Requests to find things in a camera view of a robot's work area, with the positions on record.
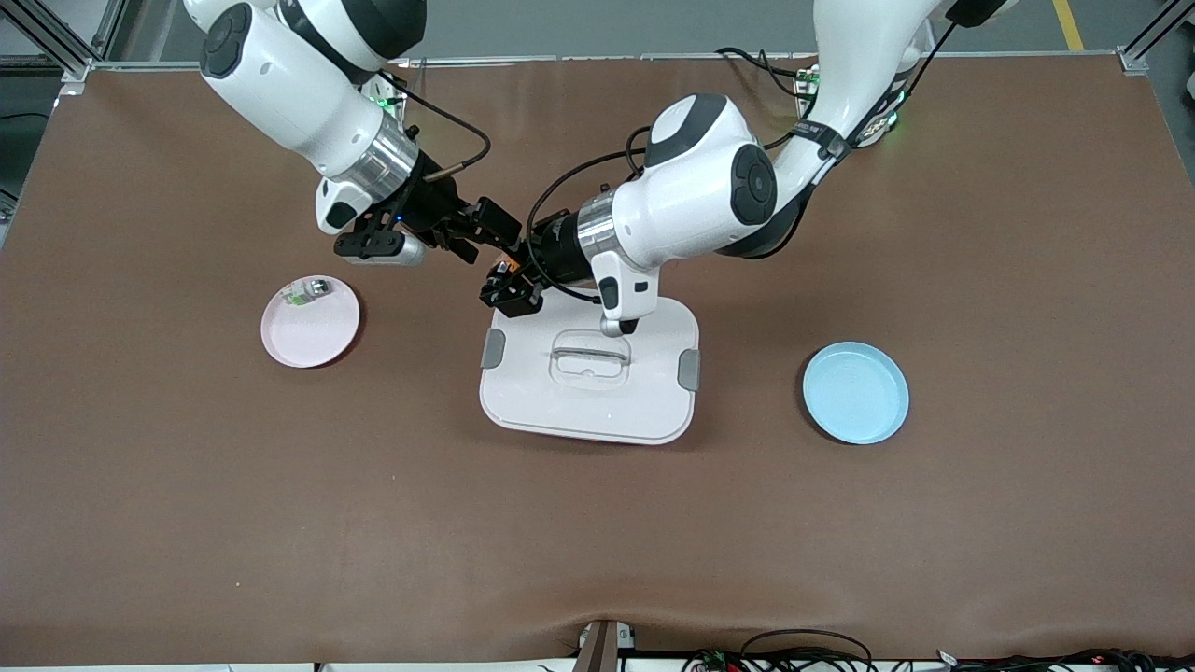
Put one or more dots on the green push button switch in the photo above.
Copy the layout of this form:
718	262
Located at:
306	293

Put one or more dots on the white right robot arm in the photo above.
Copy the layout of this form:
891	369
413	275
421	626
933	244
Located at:
280	84

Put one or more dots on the grey box latch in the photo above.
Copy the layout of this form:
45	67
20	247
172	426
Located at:
492	348
689	370

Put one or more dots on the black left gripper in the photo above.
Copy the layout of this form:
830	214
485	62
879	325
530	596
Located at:
556	255

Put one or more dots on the white lidded storage box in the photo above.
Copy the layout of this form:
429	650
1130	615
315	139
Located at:
588	411

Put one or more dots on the brown camera mount bracket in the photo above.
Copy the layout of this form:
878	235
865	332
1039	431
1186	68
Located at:
597	649

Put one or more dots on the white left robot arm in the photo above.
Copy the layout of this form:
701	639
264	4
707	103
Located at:
691	187

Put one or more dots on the orange push button switch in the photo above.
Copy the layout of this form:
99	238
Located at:
509	265

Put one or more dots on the light blue round plate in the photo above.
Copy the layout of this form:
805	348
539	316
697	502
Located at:
854	392

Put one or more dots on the pink round plate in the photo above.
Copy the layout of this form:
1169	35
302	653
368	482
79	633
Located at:
308	331

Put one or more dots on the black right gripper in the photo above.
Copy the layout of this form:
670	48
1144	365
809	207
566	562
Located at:
435	205

